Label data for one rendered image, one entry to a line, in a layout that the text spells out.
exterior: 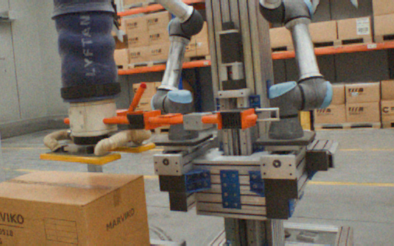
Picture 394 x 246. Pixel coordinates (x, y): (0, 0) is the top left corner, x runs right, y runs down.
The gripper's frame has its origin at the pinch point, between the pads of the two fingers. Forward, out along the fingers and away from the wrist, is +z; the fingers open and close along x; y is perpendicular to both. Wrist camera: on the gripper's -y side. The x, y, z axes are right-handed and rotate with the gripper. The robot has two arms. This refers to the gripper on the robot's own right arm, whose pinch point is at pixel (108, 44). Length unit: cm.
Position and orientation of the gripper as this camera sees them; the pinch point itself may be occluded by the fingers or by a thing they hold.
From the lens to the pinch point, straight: 194.7
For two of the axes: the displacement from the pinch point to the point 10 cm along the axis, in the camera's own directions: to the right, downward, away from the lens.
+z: 0.9, 9.9, 0.5
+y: 4.8, -0.9, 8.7
